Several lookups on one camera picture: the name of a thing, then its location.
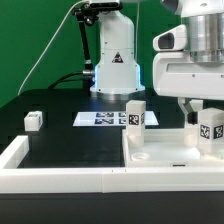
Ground white marker sheet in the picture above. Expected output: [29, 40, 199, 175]
[72, 111, 160, 127]

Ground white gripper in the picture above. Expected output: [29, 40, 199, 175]
[152, 25, 224, 125]

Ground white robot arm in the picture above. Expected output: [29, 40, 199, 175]
[89, 0, 224, 123]

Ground white square tabletop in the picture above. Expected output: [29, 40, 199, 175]
[122, 129, 224, 167]

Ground black cables at base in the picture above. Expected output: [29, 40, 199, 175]
[48, 69, 96, 90]

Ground white U-shaped fence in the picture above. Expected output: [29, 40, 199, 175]
[0, 135, 224, 194]

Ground white cable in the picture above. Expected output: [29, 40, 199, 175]
[17, 0, 88, 97]

